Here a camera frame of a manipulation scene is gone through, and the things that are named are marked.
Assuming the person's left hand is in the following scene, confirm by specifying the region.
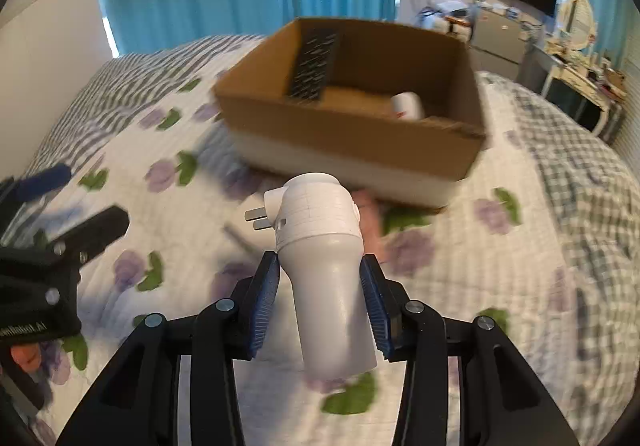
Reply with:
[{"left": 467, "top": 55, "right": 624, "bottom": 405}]
[{"left": 9, "top": 342, "right": 42, "bottom": 372}]

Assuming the white cylindrical container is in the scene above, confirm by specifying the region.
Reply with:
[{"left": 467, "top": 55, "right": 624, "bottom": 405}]
[{"left": 390, "top": 92, "right": 425, "bottom": 121}]

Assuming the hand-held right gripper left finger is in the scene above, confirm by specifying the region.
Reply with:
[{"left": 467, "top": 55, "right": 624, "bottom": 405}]
[{"left": 56, "top": 250, "right": 281, "bottom": 446}]

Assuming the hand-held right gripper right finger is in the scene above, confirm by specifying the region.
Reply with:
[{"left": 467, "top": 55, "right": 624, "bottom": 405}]
[{"left": 359, "top": 254, "right": 583, "bottom": 446}]

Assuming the white oval mirror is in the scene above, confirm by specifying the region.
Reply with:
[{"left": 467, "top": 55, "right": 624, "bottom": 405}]
[{"left": 559, "top": 0, "right": 598, "bottom": 49}]

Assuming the floral printed bed sheet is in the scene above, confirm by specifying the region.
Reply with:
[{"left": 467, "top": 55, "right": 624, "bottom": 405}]
[{"left": 10, "top": 35, "right": 640, "bottom": 446}]

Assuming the white dressing table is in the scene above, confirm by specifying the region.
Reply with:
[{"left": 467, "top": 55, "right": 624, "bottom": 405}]
[{"left": 517, "top": 33, "right": 627, "bottom": 137}]

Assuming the grey cabinet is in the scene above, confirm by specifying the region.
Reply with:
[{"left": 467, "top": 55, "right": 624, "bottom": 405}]
[{"left": 470, "top": 6, "right": 532, "bottom": 66}]

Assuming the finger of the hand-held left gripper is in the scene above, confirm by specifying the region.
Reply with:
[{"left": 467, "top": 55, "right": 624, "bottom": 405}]
[
  {"left": 30, "top": 205, "right": 131, "bottom": 272},
  {"left": 0, "top": 163, "right": 72, "bottom": 207}
]

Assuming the brown cardboard box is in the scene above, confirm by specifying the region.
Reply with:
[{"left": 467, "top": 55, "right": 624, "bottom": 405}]
[{"left": 214, "top": 16, "right": 487, "bottom": 209}]

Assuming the black remote control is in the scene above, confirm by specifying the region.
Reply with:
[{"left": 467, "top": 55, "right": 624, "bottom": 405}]
[{"left": 285, "top": 27, "right": 341, "bottom": 104}]

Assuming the white plug-in night light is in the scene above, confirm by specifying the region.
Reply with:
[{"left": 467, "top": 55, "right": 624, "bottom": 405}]
[{"left": 244, "top": 172, "right": 377, "bottom": 380}]

